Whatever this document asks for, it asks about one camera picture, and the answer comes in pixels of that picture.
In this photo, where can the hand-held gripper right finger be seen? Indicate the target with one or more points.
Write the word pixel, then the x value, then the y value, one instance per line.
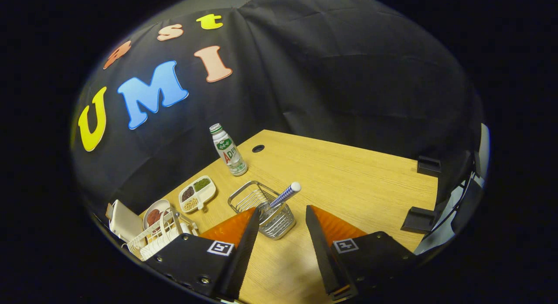
pixel 320 251

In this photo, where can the white divided tray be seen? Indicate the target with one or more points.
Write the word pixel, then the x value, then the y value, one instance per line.
pixel 208 192

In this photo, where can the red meat piece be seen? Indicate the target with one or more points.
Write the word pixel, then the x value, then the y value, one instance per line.
pixel 153 216

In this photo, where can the white drink bottle green label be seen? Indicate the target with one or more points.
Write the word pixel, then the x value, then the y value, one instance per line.
pixel 229 151

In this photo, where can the black table clamp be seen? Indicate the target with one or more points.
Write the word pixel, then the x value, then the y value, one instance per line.
pixel 418 220
pixel 429 165

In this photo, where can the brown toast slice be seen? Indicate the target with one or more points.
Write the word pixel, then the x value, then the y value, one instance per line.
pixel 109 211

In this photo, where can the pile of yellow beans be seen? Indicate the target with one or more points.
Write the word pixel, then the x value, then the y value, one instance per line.
pixel 191 204

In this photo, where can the white toaster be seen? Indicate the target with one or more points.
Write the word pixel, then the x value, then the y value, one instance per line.
pixel 126 223

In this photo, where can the white drip tray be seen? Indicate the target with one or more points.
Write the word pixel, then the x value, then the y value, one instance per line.
pixel 159 248

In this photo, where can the black backdrop cloth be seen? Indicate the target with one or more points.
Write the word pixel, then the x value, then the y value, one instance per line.
pixel 327 77

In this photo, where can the beige round plate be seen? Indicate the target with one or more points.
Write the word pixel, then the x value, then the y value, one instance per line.
pixel 162 204

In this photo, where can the pile of green beans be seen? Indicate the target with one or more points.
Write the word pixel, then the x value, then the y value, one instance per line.
pixel 201 184

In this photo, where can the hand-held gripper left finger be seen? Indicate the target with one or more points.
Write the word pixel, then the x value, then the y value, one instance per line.
pixel 239 260

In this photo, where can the pile of dark beans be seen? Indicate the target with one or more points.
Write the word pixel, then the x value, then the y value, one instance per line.
pixel 188 193

